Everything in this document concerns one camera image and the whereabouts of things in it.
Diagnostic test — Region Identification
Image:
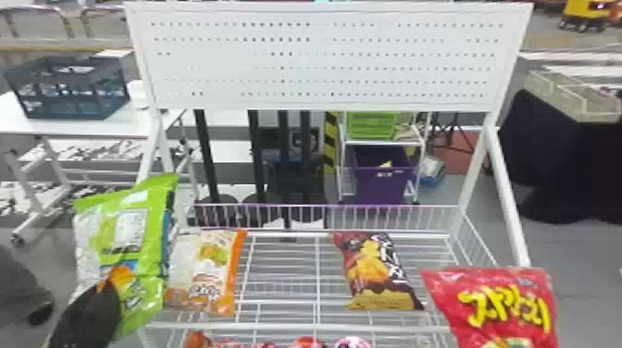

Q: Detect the white side table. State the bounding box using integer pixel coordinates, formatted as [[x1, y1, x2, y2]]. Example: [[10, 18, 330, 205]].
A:
[[0, 79, 188, 245]]

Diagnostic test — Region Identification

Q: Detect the pink noodle cup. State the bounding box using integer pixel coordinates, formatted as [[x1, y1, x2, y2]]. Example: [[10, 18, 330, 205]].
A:
[[334, 335, 373, 348]]

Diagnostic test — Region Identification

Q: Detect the orange snack packet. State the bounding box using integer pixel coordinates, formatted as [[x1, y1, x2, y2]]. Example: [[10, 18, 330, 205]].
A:
[[162, 228, 249, 317]]

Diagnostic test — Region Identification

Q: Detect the dark blue crate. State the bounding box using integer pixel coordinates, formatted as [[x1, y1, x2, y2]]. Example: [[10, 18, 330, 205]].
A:
[[1, 55, 131, 121]]

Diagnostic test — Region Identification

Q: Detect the green basket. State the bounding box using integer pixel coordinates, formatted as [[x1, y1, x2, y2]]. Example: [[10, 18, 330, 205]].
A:
[[345, 111, 401, 142]]

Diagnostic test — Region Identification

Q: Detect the purple crate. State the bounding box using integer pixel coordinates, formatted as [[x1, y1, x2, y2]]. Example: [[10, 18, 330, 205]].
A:
[[350, 144, 417, 205]]

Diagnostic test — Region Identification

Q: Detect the yellow and black striped post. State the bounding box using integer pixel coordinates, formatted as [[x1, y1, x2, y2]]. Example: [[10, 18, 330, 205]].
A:
[[323, 111, 341, 175]]

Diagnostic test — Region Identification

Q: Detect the red and black snack packet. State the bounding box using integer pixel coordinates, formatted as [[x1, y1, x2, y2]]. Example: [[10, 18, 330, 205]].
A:
[[330, 230, 426, 312]]

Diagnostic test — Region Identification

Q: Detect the red noodle cup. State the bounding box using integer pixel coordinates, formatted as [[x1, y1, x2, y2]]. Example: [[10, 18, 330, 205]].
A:
[[290, 336, 328, 348]]

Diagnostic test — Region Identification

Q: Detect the orange noodle cup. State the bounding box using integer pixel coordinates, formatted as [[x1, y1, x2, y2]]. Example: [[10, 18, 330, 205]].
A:
[[183, 330, 214, 348]]

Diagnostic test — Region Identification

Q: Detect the green snack packet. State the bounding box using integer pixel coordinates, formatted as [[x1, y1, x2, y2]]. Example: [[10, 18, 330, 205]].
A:
[[70, 172, 180, 342]]

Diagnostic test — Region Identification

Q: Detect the small white wire rack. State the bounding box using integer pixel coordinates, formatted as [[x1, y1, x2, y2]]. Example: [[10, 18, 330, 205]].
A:
[[336, 111, 432, 205]]

